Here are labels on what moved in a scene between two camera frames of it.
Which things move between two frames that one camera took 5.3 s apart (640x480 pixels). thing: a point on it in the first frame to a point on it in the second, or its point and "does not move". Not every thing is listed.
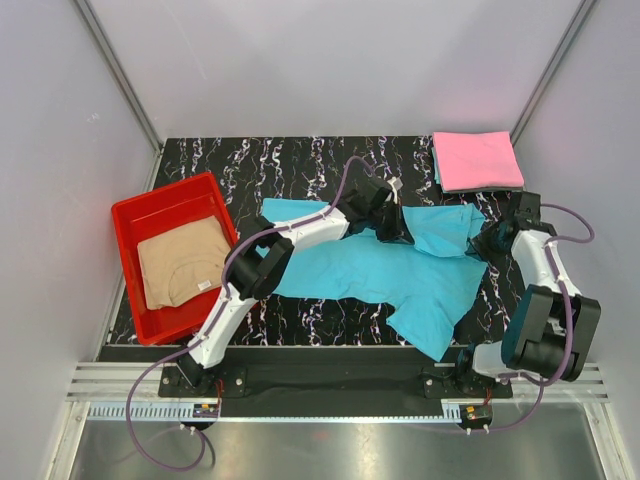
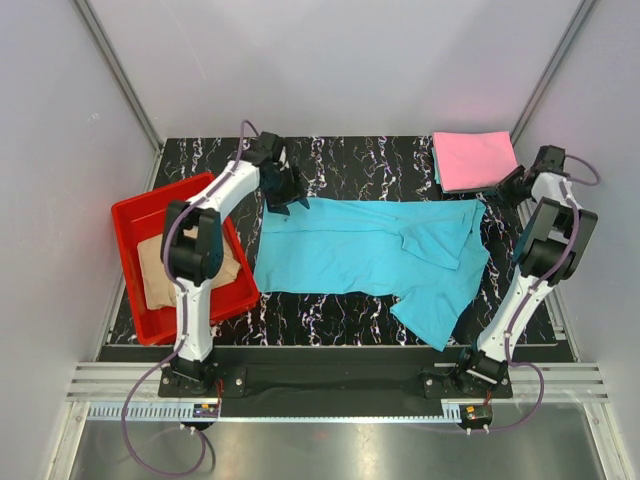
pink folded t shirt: x=476 y=161 does not move
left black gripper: x=398 y=233 to x=277 y=204
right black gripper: x=478 y=246 to x=502 y=187
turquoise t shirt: x=430 y=275 does not move
